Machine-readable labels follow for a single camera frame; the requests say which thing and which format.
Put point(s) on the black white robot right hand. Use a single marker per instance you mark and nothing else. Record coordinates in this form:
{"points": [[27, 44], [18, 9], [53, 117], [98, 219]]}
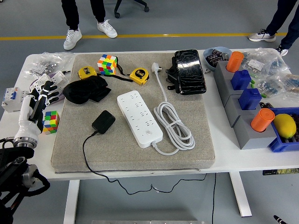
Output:
{"points": [[279, 219]]}

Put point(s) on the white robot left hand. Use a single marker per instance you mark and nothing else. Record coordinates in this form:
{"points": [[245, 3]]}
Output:
{"points": [[28, 116]]}

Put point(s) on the black power adapter plug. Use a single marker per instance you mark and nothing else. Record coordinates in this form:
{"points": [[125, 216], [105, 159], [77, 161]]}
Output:
{"points": [[104, 121]]}

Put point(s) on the large colourful puzzle cube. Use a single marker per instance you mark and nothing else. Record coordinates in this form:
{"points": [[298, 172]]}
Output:
{"points": [[107, 64]]}

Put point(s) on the white power strip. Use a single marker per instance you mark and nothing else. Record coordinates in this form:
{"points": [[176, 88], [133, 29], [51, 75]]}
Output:
{"points": [[140, 119]]}

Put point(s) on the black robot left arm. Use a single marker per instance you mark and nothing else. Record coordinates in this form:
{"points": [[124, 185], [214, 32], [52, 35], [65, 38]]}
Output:
{"points": [[14, 163]]}

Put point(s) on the small colourful puzzle cube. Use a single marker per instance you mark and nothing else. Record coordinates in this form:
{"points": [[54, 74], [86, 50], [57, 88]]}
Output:
{"points": [[51, 121]]}

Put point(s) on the white circuit breaker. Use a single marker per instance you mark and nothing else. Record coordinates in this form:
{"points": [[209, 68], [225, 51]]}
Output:
{"points": [[11, 98]]}

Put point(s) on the white socket module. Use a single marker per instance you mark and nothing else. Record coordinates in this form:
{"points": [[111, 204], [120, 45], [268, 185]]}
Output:
{"points": [[39, 80], [59, 78]]}

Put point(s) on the purple flat band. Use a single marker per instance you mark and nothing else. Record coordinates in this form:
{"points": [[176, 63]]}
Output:
{"points": [[59, 94]]}

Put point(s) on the white table leg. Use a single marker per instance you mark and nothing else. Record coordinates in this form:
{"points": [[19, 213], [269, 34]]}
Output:
{"points": [[240, 198], [71, 203]]}

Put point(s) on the black table control panel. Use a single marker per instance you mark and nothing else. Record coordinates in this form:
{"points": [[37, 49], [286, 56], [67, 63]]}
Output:
{"points": [[268, 172]]}

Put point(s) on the clear bag metal parts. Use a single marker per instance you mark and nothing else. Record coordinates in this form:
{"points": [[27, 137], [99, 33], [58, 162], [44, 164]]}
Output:
{"points": [[46, 63]]}

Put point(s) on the small screwdriver bit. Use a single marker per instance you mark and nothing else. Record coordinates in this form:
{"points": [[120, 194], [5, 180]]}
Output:
{"points": [[66, 71]]}

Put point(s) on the black cloth pouch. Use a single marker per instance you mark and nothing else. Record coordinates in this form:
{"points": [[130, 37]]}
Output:
{"points": [[84, 89]]}

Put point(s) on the small yellow tape measure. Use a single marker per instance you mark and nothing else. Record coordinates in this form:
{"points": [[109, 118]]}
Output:
{"points": [[85, 72]]}

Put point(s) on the blue plastic bin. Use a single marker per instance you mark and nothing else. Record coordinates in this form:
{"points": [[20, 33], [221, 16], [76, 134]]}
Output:
{"points": [[280, 145]]}

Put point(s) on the grey slotted block holder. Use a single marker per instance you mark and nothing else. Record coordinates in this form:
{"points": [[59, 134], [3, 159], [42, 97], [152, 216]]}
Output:
{"points": [[254, 141]]}

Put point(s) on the person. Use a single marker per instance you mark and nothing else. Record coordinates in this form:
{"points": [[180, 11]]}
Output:
{"points": [[278, 21], [72, 37]]}

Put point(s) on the yellow lemon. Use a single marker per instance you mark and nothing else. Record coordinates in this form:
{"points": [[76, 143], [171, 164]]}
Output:
{"points": [[285, 126]]}

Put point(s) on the orange cylinder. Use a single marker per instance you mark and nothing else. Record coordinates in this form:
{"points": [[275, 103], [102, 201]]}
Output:
{"points": [[261, 120], [234, 61]]}

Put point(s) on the blue block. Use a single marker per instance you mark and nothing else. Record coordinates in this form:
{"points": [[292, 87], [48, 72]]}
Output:
{"points": [[240, 80], [250, 99]]}

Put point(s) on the small green clip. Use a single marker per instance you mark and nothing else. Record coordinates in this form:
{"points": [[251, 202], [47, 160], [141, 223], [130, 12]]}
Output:
{"points": [[263, 95], [252, 81]]}

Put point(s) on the grey-brown mat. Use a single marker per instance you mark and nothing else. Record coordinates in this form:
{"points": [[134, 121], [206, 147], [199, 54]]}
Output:
{"points": [[187, 128]]}

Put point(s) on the clear bag blue parts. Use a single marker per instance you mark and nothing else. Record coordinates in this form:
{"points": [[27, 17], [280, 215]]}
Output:
{"points": [[268, 85]]}

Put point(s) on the clear bag brown parts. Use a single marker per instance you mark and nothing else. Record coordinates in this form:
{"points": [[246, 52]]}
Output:
{"points": [[292, 82]]}

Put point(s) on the black office chair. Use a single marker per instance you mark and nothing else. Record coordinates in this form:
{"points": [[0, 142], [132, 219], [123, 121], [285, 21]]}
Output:
{"points": [[140, 3]]}

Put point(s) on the clear bag white label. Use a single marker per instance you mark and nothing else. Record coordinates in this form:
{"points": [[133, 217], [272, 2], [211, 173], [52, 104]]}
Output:
{"points": [[264, 60]]}

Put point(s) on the small metal clip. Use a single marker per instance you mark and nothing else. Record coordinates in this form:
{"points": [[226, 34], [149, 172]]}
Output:
{"points": [[207, 71]]}

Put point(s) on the black glossy cracked case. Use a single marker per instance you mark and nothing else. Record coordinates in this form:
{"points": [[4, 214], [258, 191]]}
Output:
{"points": [[190, 72]]}

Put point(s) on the black electronic parts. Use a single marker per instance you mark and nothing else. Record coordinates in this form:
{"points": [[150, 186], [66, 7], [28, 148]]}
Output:
{"points": [[217, 57]]}

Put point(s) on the light blue bowl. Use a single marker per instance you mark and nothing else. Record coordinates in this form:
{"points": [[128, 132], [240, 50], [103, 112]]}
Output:
{"points": [[206, 56]]}

